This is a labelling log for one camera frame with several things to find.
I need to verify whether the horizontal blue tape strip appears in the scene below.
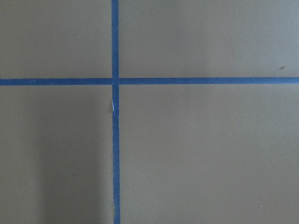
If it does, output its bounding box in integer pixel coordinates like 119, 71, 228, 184
0, 77, 299, 86

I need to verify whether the vertical blue tape strip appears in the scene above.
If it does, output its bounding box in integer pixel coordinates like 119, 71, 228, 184
111, 0, 121, 224

